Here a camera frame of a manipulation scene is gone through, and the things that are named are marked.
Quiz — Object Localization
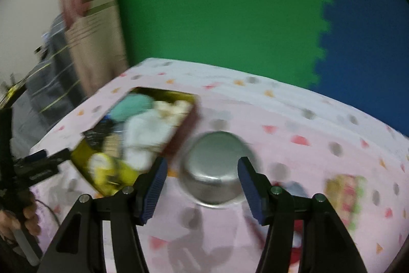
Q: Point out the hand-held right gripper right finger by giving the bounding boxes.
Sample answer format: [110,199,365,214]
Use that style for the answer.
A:
[237,156,368,273]

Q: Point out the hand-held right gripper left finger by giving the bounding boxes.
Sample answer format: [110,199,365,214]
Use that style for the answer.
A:
[38,156,168,273]

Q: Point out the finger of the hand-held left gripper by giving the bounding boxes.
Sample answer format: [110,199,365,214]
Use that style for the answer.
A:
[38,148,71,171]
[14,149,48,166]

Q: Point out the yellow cloth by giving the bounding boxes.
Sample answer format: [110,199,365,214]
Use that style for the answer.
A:
[87,152,114,185]

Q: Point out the stainless steel bowl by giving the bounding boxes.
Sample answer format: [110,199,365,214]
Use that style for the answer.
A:
[178,131,257,207]

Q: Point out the black and blue snack packet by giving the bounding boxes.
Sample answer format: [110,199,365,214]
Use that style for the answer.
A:
[82,120,122,149]

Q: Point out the white cloth with red stitching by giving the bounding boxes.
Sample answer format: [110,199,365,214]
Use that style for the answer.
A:
[122,115,180,172]

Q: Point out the red and gold box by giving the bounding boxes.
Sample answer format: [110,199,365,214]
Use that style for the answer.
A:
[70,87,201,197]

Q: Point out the cream ruffled cloth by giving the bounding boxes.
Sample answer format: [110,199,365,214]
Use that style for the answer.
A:
[153,100,193,127]

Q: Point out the teal fuzzy cloth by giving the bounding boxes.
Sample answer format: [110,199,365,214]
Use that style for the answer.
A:
[110,93,154,122]

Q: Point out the person's left hand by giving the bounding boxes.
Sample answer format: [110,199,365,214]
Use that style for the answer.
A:
[0,191,41,242]

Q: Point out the red packet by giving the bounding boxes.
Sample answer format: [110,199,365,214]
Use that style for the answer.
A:
[280,218,308,262]

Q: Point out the grey plaid cloth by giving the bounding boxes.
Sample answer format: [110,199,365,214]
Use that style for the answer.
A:
[9,12,87,150]

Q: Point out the pink patterned tablecloth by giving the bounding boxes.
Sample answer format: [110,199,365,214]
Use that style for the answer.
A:
[30,57,409,273]

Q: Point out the green foam mat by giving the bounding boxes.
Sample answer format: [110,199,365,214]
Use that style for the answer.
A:
[105,0,335,95]

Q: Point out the blue foam mat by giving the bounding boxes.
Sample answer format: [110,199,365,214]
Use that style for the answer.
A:
[308,0,409,141]

